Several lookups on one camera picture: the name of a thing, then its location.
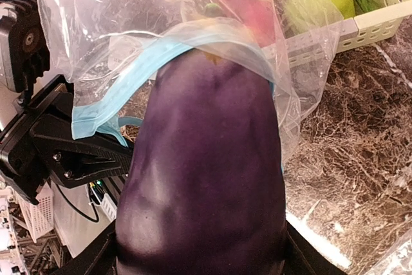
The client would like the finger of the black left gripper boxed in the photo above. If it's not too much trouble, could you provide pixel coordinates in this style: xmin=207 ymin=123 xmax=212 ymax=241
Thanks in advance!
xmin=30 ymin=114 xmax=133 ymax=188

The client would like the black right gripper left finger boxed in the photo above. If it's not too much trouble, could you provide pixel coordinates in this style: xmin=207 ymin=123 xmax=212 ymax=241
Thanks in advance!
xmin=54 ymin=221 xmax=117 ymax=275

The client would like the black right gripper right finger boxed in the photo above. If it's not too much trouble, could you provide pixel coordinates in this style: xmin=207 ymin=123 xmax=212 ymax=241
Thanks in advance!
xmin=283 ymin=222 xmax=346 ymax=275

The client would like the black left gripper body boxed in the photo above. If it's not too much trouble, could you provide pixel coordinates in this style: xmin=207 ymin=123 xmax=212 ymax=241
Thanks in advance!
xmin=1 ymin=75 xmax=73 ymax=204

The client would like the purple eggplant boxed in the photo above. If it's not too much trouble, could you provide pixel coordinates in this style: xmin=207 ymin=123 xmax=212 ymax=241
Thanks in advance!
xmin=116 ymin=50 xmax=286 ymax=274

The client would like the clear zip bag blue zipper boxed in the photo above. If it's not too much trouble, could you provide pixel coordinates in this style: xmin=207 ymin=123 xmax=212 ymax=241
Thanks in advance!
xmin=38 ymin=0 xmax=337 ymax=162

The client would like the pale green plastic basket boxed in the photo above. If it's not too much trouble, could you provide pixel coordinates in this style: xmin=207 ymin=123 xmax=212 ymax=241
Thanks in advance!
xmin=283 ymin=0 xmax=411 ymax=67

